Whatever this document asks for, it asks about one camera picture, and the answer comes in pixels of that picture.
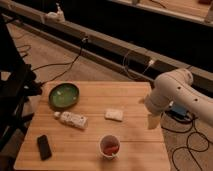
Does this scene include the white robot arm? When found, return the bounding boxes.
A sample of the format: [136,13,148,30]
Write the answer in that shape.
[144,68,213,127]

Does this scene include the green ceramic bowl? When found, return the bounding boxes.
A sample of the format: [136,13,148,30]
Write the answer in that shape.
[48,83,80,111]

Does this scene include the blue box on floor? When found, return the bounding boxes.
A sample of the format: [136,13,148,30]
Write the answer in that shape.
[171,103,187,117]

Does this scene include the white sponge block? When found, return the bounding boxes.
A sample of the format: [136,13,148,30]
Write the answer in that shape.
[105,109,123,121]

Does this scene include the white cup with red contents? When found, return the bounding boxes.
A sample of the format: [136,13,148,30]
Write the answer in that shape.
[99,135,120,160]

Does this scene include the black phone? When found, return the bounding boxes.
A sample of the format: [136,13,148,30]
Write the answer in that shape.
[37,135,52,160]

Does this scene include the black cables right floor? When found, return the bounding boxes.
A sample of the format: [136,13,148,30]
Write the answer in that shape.
[162,111,213,171]

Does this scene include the white power adapter cable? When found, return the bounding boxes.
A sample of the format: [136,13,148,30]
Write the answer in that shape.
[121,49,156,81]

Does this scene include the black cable on floor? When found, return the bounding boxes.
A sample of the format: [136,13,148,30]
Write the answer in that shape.
[16,35,90,83]

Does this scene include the white object on rail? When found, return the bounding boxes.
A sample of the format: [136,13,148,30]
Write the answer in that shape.
[45,3,65,22]

